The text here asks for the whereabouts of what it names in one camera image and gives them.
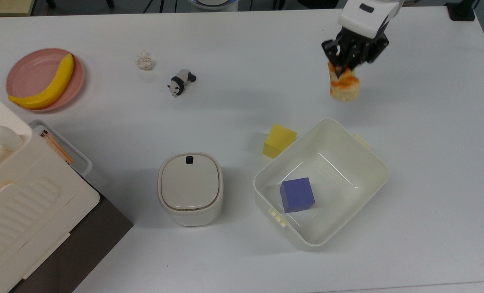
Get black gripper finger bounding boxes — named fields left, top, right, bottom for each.
left=321, top=28, right=358, bottom=80
left=358, top=32, right=390, bottom=66

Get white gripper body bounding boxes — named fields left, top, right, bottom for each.
left=338, top=0, right=403, bottom=40

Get orange glazed bread loaf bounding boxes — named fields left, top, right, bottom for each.
left=328, top=62, right=361, bottom=103

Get white and blue robot base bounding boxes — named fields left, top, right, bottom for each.
left=188, top=0, right=239, bottom=11

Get white plastic basket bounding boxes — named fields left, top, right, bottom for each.
left=253, top=118, right=390, bottom=251

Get black table clamp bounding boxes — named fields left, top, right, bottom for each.
left=445, top=0, right=477, bottom=22

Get yellow cube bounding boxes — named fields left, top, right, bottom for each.
left=263, top=124, right=298, bottom=159

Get blue cube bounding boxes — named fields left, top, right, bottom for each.
left=279, top=177, right=316, bottom=214

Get black and white panda toy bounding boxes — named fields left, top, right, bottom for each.
left=167, top=69, right=197, bottom=98

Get crumpled white paper ball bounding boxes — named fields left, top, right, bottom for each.
left=135, top=50, right=154, bottom=71

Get white lidded trash bin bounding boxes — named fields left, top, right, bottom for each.
left=157, top=152, right=224, bottom=227

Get clear plastic tray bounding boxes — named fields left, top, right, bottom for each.
left=29, top=120, right=93, bottom=178

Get yellow banana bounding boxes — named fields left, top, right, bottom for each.
left=8, top=53, right=75, bottom=110

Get brown wooden sticks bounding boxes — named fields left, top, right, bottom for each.
left=40, top=130, right=75, bottom=165

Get pink plate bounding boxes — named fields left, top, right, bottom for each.
left=5, top=48, right=85, bottom=113

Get wooden side table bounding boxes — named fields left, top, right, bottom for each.
left=0, top=0, right=37, bottom=17

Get cream white dish rack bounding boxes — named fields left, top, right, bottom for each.
left=0, top=85, right=101, bottom=293

